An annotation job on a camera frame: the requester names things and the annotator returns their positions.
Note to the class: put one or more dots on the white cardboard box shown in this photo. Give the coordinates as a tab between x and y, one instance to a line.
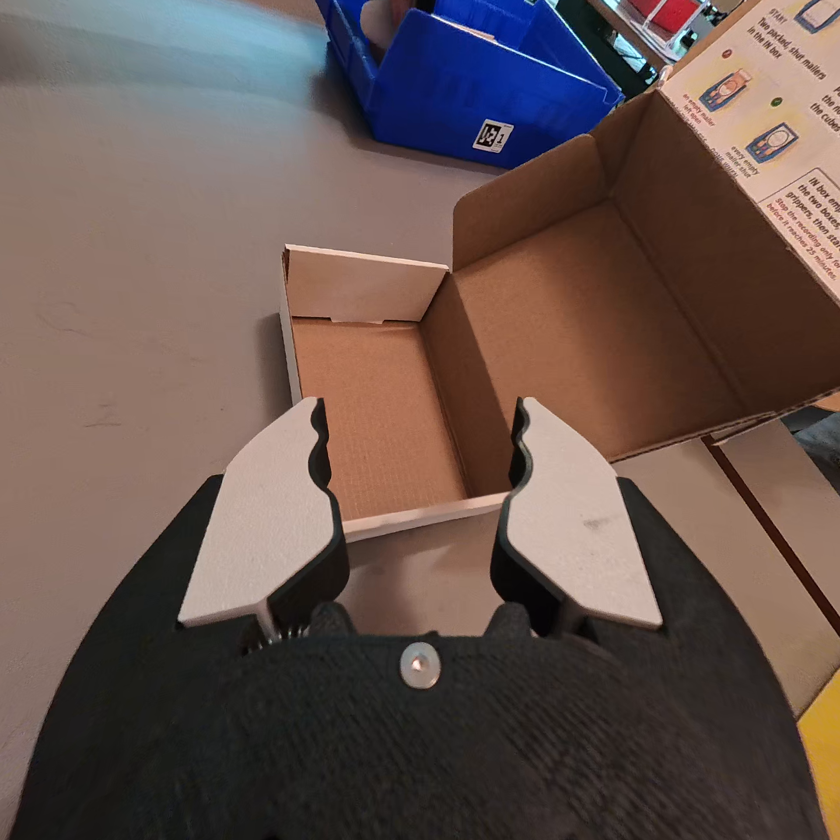
558	315
377	19

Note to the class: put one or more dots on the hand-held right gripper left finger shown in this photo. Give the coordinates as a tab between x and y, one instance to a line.
262	525

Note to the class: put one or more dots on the blue plastic bin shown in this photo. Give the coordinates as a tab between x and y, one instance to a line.
459	98

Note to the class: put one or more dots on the printed instruction sheet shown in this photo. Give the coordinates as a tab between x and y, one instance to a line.
787	98

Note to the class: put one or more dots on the yellow plastic bin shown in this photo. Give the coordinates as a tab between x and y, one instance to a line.
823	768

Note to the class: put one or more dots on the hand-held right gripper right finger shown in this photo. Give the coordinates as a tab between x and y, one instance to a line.
577	525

